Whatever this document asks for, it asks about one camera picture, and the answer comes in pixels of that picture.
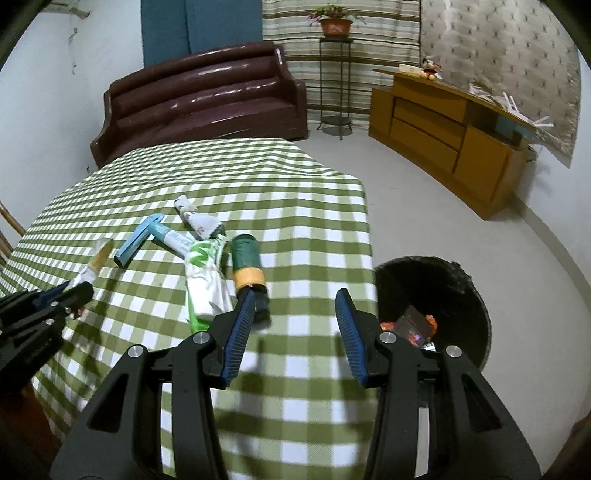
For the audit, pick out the wooden sideboard cabinet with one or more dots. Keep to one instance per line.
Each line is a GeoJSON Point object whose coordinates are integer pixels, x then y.
{"type": "Point", "coordinates": [475, 148]}

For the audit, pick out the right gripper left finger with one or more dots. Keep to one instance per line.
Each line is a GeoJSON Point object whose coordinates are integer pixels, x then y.
{"type": "Point", "coordinates": [117, 435]}

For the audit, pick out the blue curtain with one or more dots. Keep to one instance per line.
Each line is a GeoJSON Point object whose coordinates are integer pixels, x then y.
{"type": "Point", "coordinates": [175, 28]}

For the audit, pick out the dark brown leather sofa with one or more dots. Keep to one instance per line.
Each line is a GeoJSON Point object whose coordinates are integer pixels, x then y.
{"type": "Point", "coordinates": [242, 91]}

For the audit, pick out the striped green curtain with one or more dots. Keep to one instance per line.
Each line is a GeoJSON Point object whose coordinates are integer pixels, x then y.
{"type": "Point", "coordinates": [390, 37]}

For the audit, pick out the small beige stick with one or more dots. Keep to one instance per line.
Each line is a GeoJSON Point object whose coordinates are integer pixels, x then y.
{"type": "Point", "coordinates": [99, 255]}

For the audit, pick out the white green wrapper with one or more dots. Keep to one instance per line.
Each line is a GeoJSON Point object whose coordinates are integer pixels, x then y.
{"type": "Point", "coordinates": [206, 291]}

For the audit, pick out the black metal plant stand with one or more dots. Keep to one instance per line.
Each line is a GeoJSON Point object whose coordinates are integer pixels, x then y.
{"type": "Point", "coordinates": [335, 83]}

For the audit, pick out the green roll with yellow band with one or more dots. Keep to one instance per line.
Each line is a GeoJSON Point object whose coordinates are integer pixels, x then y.
{"type": "Point", "coordinates": [248, 274]}

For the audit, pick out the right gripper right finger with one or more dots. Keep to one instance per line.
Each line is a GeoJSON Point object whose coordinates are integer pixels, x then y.
{"type": "Point", "coordinates": [472, 434]}

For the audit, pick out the black trash bin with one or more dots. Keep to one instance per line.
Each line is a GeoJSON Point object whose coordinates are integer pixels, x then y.
{"type": "Point", "coordinates": [442, 289]}

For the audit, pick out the small toy figure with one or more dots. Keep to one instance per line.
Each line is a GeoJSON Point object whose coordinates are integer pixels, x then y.
{"type": "Point", "coordinates": [431, 70]}

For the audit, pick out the beige patterned wall cloth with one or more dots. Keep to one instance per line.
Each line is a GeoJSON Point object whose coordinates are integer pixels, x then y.
{"type": "Point", "coordinates": [497, 49]}

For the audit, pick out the papers on cabinet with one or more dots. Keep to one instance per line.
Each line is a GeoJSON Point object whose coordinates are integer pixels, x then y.
{"type": "Point", "coordinates": [508, 103]}

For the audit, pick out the teal tube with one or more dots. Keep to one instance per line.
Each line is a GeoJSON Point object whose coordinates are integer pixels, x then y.
{"type": "Point", "coordinates": [180, 244]}

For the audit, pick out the orange plastic bag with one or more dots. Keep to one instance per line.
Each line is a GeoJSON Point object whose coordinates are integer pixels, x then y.
{"type": "Point", "coordinates": [389, 326]}

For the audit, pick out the potted plant terracotta pot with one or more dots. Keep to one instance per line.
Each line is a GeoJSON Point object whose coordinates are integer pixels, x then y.
{"type": "Point", "coordinates": [335, 20]}

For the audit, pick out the dark brown box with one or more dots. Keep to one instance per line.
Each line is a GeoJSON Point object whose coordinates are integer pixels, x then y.
{"type": "Point", "coordinates": [415, 327]}

